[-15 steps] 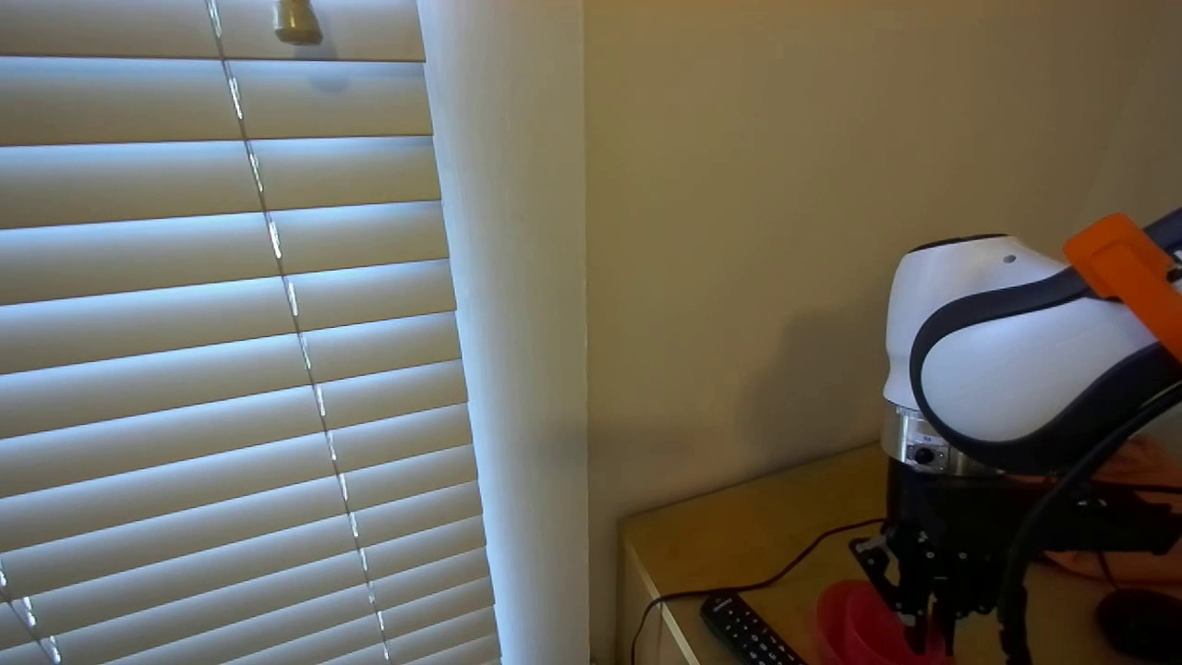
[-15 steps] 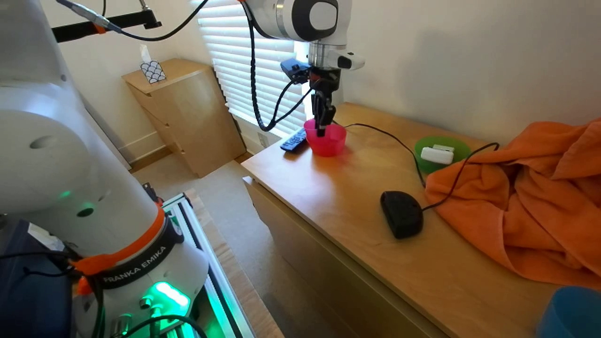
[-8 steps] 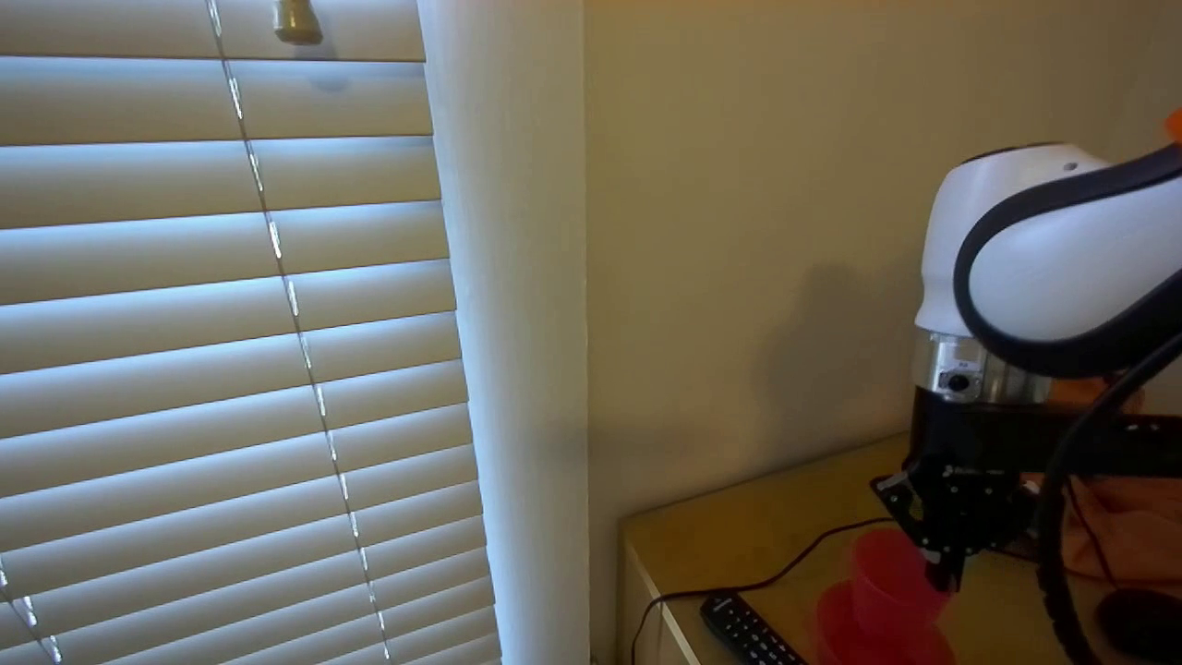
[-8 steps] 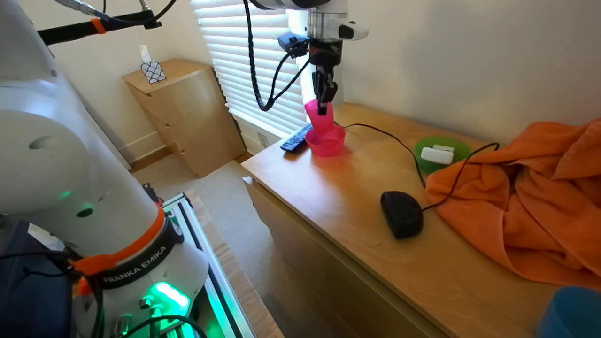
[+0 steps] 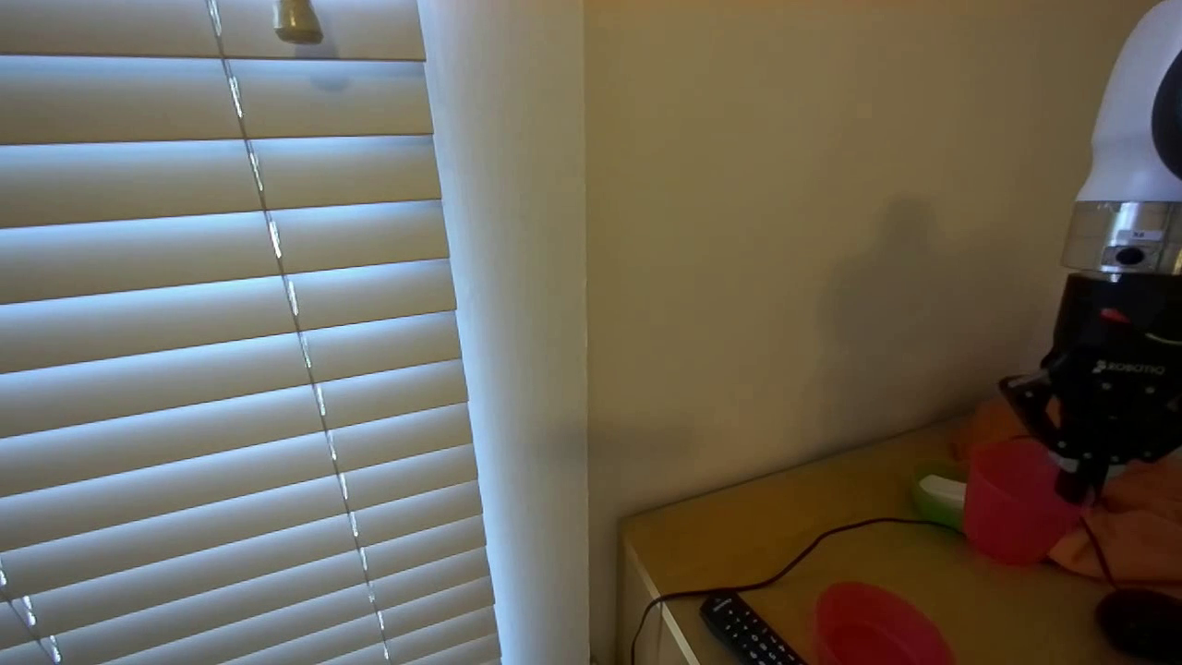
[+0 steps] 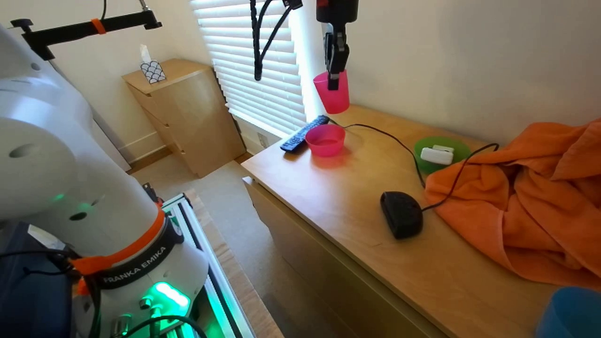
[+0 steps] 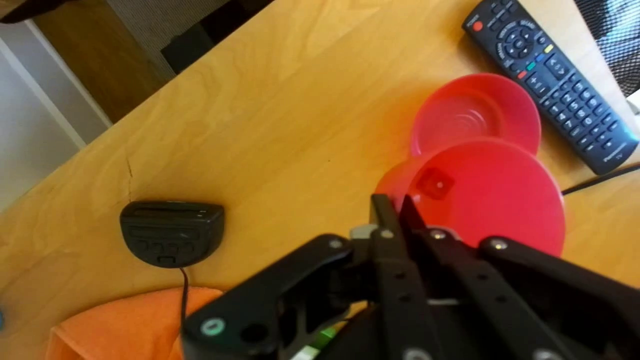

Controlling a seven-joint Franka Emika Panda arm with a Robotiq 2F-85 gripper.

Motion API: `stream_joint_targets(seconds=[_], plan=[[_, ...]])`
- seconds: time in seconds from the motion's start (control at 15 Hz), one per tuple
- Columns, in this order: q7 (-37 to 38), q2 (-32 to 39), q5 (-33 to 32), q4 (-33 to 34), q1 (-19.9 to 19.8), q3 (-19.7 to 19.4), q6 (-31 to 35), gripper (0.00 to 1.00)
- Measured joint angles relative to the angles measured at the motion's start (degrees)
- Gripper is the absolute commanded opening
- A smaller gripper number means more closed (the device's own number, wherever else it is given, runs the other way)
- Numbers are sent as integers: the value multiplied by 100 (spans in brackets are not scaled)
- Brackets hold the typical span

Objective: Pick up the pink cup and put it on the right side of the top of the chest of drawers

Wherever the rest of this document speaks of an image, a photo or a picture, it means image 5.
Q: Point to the pink plastic bowl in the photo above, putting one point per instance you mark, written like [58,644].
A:
[877,627]

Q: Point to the black computer mouse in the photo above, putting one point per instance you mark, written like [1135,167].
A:
[1144,623]

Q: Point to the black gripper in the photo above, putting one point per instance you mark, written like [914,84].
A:
[1127,383]

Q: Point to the black remote control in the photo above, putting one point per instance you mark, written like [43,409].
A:
[749,630]

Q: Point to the white object in bowl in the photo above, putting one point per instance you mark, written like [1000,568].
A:
[952,489]

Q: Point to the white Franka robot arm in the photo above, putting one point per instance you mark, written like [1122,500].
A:
[1127,135]

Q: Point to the white window blinds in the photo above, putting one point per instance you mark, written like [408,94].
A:
[223,345]

